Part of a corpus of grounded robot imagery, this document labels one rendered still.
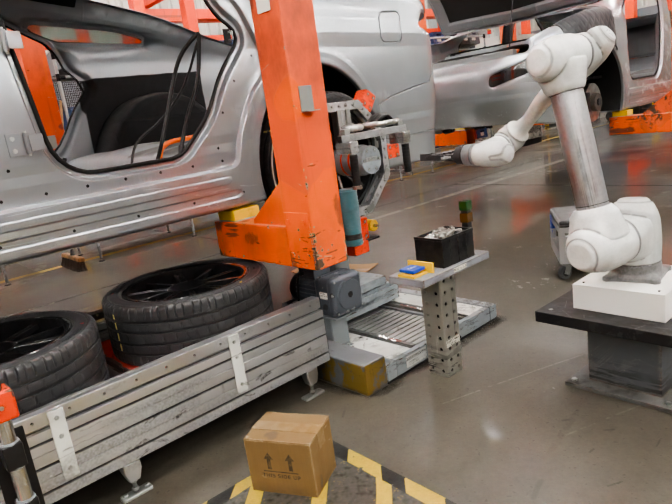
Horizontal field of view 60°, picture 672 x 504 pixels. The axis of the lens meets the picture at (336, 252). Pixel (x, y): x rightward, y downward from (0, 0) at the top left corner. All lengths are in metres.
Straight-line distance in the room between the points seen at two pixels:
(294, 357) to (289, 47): 1.12
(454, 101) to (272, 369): 3.48
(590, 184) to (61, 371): 1.73
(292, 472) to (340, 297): 0.89
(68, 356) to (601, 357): 1.79
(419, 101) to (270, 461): 2.23
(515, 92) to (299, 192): 3.11
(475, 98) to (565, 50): 3.14
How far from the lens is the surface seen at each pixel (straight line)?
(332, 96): 2.85
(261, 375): 2.20
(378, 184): 2.92
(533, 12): 6.08
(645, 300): 2.13
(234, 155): 2.60
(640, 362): 2.26
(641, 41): 9.73
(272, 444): 1.82
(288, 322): 2.26
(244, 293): 2.23
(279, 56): 2.14
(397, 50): 3.33
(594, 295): 2.19
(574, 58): 2.01
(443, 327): 2.34
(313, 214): 2.15
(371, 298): 2.97
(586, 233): 1.98
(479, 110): 5.10
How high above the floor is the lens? 1.09
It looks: 13 degrees down
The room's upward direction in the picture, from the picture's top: 8 degrees counter-clockwise
